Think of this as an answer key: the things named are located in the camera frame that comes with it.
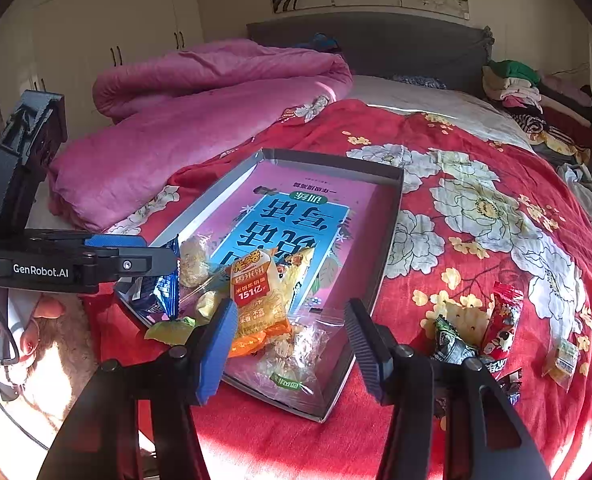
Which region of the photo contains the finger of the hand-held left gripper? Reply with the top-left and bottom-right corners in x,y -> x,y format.
83,234 -> 181,286

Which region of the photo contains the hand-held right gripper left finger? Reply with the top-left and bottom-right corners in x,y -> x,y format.
36,297 -> 240,480

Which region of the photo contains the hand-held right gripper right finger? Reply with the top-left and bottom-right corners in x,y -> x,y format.
345,299 -> 552,480

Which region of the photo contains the blue snack packet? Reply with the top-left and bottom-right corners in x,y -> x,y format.
126,245 -> 181,321

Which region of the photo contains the pale puffed snack packet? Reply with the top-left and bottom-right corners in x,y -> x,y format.
178,232 -> 214,288

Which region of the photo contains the orange rice cracker packet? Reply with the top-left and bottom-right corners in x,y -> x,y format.
226,250 -> 294,358

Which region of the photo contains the clear plastic candy packet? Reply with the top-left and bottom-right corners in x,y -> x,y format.
256,310 -> 337,406

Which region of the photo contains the dark green snack packet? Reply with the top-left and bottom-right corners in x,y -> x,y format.
428,315 -> 482,366

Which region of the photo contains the red snack packet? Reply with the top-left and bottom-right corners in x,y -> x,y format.
478,282 -> 524,361

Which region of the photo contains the dark chocolate bar wrapper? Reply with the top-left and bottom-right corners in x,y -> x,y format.
481,355 -> 524,406

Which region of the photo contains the small clear packet green print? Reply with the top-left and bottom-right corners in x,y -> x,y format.
541,337 -> 582,393

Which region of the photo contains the grey cardboard box tray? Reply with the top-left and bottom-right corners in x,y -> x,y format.
113,147 -> 405,423

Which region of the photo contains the person's left hand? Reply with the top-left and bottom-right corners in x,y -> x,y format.
0,292 -> 69,376

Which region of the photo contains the pink quilt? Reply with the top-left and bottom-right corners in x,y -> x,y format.
48,37 -> 354,233

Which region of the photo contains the pink book with blue panel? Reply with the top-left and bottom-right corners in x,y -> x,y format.
176,170 -> 377,311

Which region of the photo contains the red floral blanket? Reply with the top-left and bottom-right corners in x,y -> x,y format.
83,97 -> 592,480

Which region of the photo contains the cream wardrobe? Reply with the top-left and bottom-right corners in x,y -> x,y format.
0,0 -> 207,126

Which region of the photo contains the white bed sheet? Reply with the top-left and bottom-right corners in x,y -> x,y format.
348,75 -> 537,151

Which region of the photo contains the white crumpled cloth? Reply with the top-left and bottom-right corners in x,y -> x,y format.
558,162 -> 592,233

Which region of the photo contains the blue cloth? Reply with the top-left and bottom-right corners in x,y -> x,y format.
296,32 -> 344,53

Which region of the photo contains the pile of folded clothes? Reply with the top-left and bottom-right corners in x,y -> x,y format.
481,57 -> 592,166

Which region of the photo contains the grey bed headboard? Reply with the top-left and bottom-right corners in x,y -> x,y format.
246,10 -> 494,96

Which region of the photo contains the black cable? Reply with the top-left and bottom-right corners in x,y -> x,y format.
0,265 -> 51,453

